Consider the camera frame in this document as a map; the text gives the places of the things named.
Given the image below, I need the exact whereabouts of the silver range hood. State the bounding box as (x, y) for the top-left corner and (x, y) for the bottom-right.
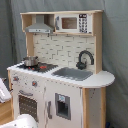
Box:
(25, 15), (54, 34)

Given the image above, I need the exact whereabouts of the toy microwave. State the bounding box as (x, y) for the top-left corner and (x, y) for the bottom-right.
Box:
(55, 14), (92, 33)

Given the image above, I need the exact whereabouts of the grey ice dispenser panel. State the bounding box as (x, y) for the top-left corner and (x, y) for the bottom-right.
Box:
(55, 93), (71, 120)

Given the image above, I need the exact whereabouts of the right red stove knob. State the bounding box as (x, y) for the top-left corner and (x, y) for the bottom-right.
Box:
(32, 81), (38, 87)

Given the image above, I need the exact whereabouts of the small metal pot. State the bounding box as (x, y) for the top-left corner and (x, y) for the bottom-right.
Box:
(23, 56), (38, 66)

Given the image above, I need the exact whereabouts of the grey sink basin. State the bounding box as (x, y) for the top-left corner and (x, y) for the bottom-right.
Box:
(52, 67), (92, 81)

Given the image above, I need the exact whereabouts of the grey cabinet door handle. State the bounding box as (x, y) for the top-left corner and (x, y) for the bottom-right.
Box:
(47, 101), (52, 119)

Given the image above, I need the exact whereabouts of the red stove knob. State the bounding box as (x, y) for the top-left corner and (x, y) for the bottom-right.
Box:
(13, 76), (19, 81)
(32, 81), (38, 87)

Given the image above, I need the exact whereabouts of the grey backdrop curtain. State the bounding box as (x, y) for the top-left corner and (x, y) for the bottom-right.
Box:
(0, 0), (128, 128)

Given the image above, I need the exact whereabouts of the white oven door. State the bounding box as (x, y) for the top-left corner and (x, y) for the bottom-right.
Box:
(13, 86), (44, 128)

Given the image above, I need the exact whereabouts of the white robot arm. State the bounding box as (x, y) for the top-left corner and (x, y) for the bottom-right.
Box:
(0, 78), (38, 128)

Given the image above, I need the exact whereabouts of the wooden toy kitchen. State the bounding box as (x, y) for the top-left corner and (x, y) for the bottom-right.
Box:
(8, 10), (115, 128)

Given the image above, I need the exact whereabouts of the black faucet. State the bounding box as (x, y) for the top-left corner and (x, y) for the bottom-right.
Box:
(75, 49), (95, 71)

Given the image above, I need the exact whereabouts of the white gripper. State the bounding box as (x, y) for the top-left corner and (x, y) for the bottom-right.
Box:
(0, 78), (11, 103)

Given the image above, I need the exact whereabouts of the black stovetop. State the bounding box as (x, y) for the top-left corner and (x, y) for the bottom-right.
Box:
(20, 62), (56, 73)

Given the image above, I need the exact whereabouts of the left red stove knob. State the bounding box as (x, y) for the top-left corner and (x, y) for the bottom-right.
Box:
(13, 76), (19, 81)

